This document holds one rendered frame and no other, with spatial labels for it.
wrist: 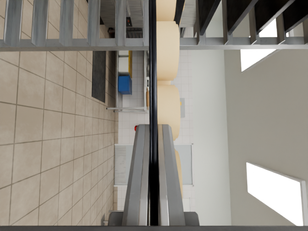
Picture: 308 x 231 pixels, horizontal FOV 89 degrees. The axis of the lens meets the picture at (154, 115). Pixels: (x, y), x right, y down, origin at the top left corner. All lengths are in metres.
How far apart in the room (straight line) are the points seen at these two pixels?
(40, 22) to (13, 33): 0.10
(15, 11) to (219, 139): 4.35
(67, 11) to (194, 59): 4.22
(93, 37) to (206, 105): 4.04
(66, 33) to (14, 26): 0.18
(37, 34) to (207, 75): 4.28
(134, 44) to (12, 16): 0.43
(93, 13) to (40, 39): 0.20
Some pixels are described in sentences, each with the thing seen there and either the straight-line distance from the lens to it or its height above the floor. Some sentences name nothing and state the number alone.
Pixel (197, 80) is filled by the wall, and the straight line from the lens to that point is 4.55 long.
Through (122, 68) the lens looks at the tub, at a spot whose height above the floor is 0.32.
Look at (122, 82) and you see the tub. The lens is 3.79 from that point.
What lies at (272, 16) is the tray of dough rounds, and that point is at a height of 1.40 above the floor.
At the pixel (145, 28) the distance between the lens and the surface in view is 0.61.
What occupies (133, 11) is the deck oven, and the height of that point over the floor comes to 0.73.
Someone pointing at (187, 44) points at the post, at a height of 1.18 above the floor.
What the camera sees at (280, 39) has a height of 1.49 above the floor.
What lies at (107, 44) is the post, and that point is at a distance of 0.60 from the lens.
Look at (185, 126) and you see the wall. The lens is 4.28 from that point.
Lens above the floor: 1.07
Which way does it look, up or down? level
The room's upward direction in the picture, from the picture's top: 90 degrees clockwise
